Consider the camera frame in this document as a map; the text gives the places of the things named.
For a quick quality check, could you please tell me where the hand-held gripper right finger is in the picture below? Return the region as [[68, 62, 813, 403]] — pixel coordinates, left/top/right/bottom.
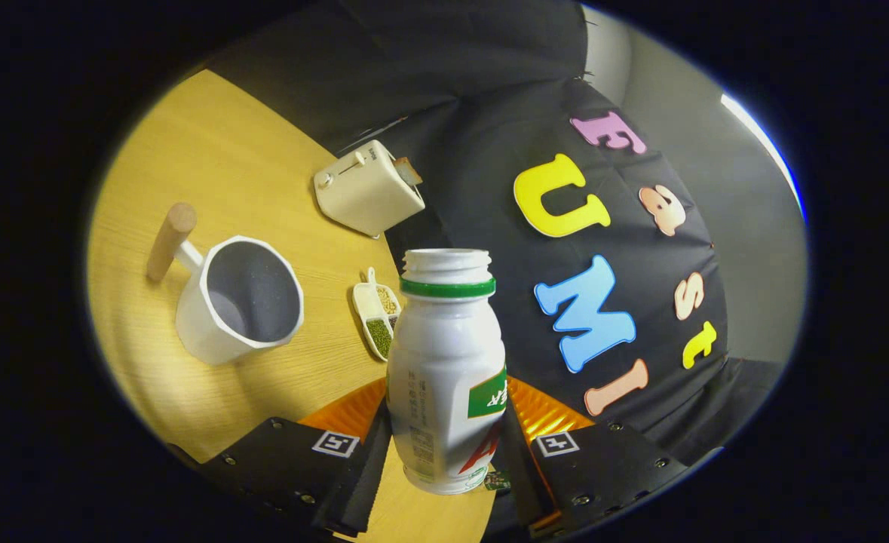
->
[[501, 376, 690, 538]]

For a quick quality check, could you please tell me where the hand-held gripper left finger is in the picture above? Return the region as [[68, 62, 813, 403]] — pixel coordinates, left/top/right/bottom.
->
[[218, 377, 394, 538]]

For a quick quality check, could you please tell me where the white juice bottle green label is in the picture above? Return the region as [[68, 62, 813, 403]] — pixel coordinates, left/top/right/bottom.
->
[[386, 249, 507, 496]]

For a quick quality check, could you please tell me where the white cup with wooden handle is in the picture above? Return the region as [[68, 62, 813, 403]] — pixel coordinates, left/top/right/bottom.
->
[[146, 202, 305, 367]]

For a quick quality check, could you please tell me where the white divided snack tray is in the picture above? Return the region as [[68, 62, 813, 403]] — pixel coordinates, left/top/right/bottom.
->
[[352, 267, 402, 362]]

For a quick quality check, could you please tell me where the cream toaster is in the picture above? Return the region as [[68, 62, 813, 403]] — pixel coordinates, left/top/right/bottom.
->
[[313, 140, 426, 239]]

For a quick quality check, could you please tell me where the wooden table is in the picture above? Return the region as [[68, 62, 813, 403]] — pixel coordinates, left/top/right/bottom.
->
[[86, 69, 498, 543]]

